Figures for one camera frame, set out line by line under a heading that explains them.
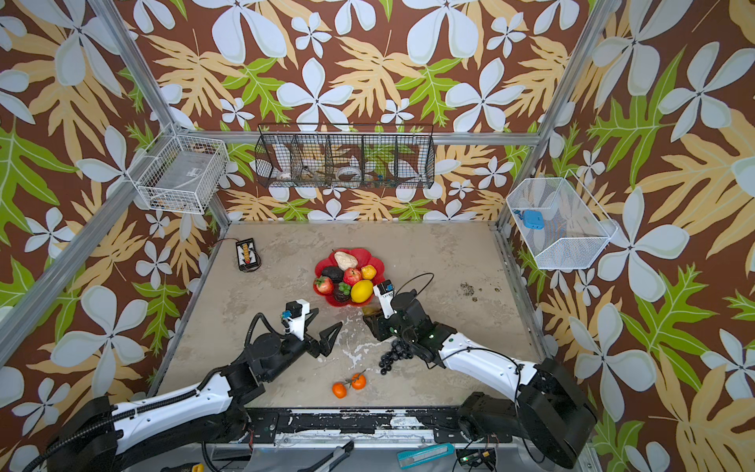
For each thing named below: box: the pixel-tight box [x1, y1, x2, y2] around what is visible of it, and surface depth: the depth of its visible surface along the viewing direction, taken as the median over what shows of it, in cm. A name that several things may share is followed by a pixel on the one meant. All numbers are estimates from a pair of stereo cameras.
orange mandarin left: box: [332, 381, 348, 400], surface depth 80 cm
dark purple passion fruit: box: [334, 281, 351, 303], surface depth 95 cm
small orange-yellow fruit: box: [360, 264, 377, 281], surface depth 101 cm
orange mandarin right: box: [350, 372, 367, 391], surface depth 81 cm
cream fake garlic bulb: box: [334, 251, 358, 271], surface depth 103 cm
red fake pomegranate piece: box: [343, 267, 362, 287], surface depth 99 cm
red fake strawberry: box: [312, 275, 334, 296], surface depth 97 cm
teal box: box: [397, 442, 456, 470], surface depth 72 cm
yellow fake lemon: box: [350, 279, 374, 304], surface depth 95 cm
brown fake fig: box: [361, 305, 382, 316], surface depth 83 cm
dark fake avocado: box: [321, 266, 345, 283], surface depth 100 cm
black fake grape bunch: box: [378, 339, 414, 376], surface depth 86 cm
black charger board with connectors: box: [234, 237, 259, 271], surface depth 110 cm
